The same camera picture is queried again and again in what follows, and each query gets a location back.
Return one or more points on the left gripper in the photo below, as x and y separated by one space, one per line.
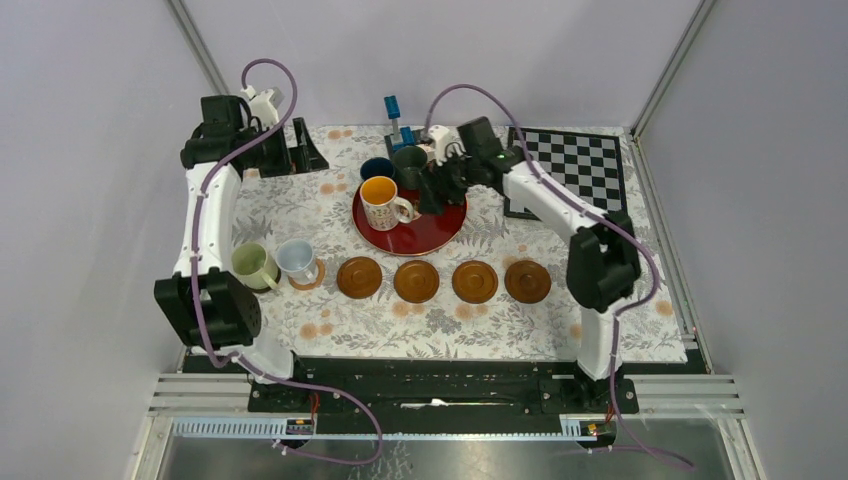
299 159

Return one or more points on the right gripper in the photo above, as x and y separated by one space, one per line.
429 202

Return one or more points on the patterned mug orange inside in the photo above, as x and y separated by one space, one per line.
384 208

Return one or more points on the light blue mug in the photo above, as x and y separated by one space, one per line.
296 259

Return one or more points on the light wooden coaster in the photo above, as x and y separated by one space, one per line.
321 273

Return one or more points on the light green mug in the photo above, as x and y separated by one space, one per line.
249 258

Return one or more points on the dark brown wooden coaster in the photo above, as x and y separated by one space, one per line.
263 281

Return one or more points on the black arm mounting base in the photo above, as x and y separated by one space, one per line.
456 396

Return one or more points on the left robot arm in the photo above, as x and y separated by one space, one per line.
208 307

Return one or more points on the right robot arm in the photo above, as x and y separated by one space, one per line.
602 260

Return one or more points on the red round tray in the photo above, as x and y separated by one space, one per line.
424 235

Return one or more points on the dark green mug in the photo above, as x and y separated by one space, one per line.
408 162

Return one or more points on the floral tablecloth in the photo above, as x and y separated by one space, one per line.
317 206

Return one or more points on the dark blue mug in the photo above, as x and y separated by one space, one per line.
377 167

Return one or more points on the blue and black block toy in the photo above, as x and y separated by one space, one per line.
402 136

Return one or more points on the black and white chessboard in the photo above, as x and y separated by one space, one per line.
588 165

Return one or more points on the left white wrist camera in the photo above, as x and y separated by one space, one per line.
264 104

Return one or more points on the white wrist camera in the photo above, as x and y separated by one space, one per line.
264 104
436 139

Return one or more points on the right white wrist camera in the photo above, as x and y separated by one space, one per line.
436 139

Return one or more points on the aluminium rail frame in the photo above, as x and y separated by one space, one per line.
205 425

